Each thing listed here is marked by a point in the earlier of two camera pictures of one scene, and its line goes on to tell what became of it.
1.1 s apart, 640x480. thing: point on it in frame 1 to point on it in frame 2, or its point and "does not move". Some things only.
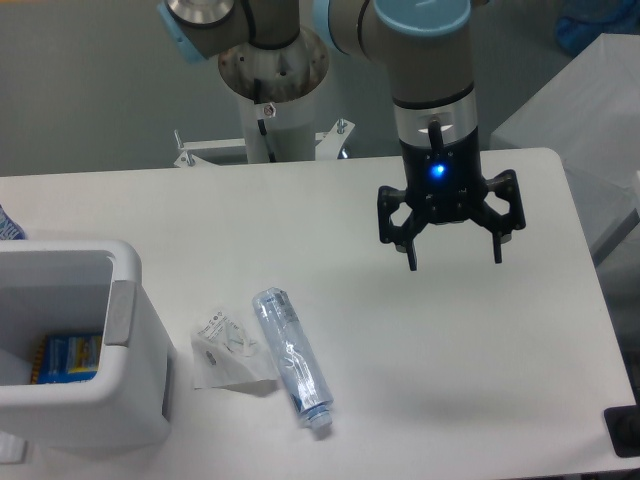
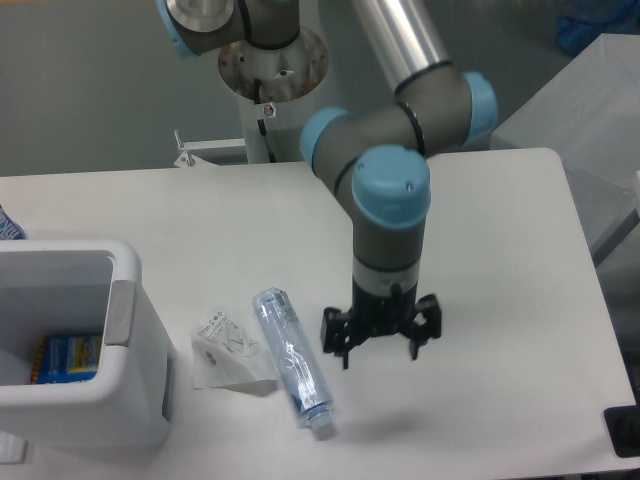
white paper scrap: [13, 450] does not move
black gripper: [444, 181] to [379, 314]
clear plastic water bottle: [296, 356] does not move
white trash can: [77, 287] does not move
